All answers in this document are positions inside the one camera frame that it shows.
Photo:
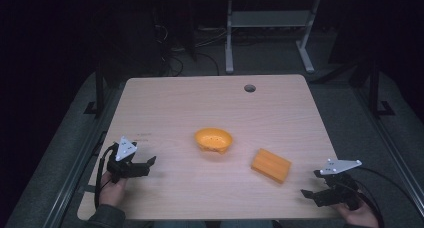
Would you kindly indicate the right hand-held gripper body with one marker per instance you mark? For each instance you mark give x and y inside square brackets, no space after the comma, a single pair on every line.
[340,184]

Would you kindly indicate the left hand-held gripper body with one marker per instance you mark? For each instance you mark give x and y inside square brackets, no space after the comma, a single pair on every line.
[124,152]

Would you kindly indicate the orange ridged block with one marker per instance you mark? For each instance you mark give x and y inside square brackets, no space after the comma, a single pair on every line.
[270,165]

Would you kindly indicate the orange plastic bowl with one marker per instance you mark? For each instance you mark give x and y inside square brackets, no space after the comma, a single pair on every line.
[213,140]

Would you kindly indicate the person's right hand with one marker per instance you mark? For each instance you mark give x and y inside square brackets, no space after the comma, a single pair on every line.
[359,217]

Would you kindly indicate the person's left hand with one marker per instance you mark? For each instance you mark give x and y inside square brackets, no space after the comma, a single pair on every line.
[112,192]

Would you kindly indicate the grey metal stand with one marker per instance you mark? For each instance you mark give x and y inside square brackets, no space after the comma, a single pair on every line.
[270,19]

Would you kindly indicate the black metal post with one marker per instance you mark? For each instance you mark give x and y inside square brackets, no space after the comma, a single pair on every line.
[375,88]
[99,89]

